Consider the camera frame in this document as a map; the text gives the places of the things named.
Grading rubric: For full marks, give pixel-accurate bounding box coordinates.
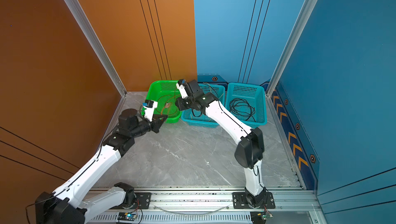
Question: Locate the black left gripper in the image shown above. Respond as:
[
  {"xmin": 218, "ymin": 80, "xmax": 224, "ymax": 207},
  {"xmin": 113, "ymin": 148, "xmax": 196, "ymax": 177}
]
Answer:
[{"xmin": 130, "ymin": 114, "xmax": 169, "ymax": 141}]

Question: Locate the long black cable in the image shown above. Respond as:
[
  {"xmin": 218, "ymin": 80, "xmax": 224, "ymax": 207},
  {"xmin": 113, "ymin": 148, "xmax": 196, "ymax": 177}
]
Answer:
[{"xmin": 229, "ymin": 98, "xmax": 257, "ymax": 122}]

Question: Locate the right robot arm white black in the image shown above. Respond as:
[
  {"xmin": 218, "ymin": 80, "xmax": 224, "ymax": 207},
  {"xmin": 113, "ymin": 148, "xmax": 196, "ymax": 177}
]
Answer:
[{"xmin": 175, "ymin": 79, "xmax": 266, "ymax": 208}]

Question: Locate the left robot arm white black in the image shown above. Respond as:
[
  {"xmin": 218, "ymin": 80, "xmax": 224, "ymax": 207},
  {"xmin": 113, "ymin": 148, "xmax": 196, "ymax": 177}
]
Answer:
[{"xmin": 33, "ymin": 109, "xmax": 168, "ymax": 224}]

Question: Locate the middle teal plastic basket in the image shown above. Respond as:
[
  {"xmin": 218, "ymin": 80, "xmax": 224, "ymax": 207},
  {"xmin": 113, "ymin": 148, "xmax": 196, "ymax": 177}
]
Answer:
[{"xmin": 181, "ymin": 83, "xmax": 226, "ymax": 128}]

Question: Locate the teal plastic basket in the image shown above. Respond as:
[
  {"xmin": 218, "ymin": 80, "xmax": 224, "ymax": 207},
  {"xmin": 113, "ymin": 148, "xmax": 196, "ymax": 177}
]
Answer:
[
  {"xmin": 225, "ymin": 83, "xmax": 267, "ymax": 128},
  {"xmin": 181, "ymin": 83, "xmax": 226, "ymax": 128}
]

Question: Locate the green plastic basket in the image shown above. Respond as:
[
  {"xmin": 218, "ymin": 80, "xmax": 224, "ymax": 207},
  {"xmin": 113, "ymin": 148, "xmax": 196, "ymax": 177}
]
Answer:
[{"xmin": 146, "ymin": 80, "xmax": 181, "ymax": 124}]

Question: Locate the right teal plastic basket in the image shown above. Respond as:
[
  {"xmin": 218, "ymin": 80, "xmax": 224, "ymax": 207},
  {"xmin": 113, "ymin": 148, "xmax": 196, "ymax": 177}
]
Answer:
[{"xmin": 225, "ymin": 83, "xmax": 267, "ymax": 128}]

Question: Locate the left green circuit board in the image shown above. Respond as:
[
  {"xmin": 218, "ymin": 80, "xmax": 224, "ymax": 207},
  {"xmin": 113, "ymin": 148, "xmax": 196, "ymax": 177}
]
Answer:
[{"xmin": 117, "ymin": 212, "xmax": 138, "ymax": 222}]

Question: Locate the green circuit board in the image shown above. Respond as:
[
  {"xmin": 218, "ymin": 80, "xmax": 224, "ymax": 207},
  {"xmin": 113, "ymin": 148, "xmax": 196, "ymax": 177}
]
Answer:
[
  {"xmin": 117, "ymin": 212, "xmax": 138, "ymax": 222},
  {"xmin": 250, "ymin": 211, "xmax": 273, "ymax": 224}
]

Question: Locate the right green circuit board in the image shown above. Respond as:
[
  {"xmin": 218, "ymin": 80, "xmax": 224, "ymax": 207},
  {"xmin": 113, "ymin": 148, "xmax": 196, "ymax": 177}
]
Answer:
[{"xmin": 250, "ymin": 211, "xmax": 273, "ymax": 224}]

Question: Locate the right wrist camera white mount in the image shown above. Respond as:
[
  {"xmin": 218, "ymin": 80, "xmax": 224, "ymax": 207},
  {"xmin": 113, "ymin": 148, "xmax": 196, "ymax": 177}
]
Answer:
[{"xmin": 176, "ymin": 79, "xmax": 188, "ymax": 99}]

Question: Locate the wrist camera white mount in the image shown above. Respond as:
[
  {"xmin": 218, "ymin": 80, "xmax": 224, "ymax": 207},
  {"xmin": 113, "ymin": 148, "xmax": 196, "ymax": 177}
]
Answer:
[
  {"xmin": 142, "ymin": 99, "xmax": 158, "ymax": 122},
  {"xmin": 176, "ymin": 79, "xmax": 188, "ymax": 99}
]

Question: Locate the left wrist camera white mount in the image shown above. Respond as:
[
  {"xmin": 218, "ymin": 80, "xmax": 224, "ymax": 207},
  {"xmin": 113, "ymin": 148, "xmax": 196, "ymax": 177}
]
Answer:
[{"xmin": 142, "ymin": 99, "xmax": 158, "ymax": 122}]

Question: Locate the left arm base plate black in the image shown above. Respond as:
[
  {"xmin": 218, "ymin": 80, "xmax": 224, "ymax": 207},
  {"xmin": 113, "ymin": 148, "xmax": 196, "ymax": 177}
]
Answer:
[{"xmin": 120, "ymin": 192, "xmax": 152, "ymax": 210}]

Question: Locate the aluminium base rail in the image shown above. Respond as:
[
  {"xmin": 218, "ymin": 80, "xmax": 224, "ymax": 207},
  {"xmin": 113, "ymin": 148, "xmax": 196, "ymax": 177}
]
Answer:
[{"xmin": 91, "ymin": 186, "xmax": 327, "ymax": 224}]

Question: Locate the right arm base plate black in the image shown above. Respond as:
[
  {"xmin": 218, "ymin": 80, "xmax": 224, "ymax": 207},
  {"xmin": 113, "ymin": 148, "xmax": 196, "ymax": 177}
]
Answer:
[{"xmin": 232, "ymin": 190, "xmax": 276, "ymax": 209}]

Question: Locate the aluminium corner frame post left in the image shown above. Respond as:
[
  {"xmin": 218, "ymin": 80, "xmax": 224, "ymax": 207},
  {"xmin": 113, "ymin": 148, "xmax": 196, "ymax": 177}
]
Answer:
[{"xmin": 64, "ymin": 0, "xmax": 127, "ymax": 97}]

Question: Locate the aluminium corner frame post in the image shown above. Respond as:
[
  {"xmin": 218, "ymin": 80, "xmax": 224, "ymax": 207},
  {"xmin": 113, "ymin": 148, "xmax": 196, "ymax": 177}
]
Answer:
[
  {"xmin": 64, "ymin": 0, "xmax": 127, "ymax": 97},
  {"xmin": 266, "ymin": 0, "xmax": 318, "ymax": 97}
]

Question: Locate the aluminium corner frame post right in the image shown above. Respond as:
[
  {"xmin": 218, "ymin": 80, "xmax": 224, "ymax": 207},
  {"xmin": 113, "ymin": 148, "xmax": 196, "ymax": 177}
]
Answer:
[{"xmin": 266, "ymin": 0, "xmax": 318, "ymax": 97}]

